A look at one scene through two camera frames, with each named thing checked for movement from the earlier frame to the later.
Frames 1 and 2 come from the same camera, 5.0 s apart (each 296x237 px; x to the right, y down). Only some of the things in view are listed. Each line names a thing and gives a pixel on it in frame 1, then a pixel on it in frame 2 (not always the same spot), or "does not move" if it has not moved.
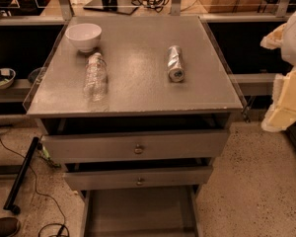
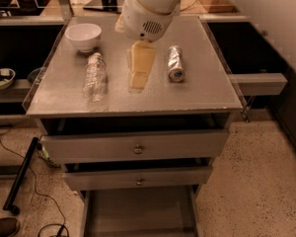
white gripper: x=295 y=42 -> x=144 y=21
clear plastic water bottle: x=95 y=82 does not move
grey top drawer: x=104 y=147 does not move
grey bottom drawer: x=141 y=211 does not move
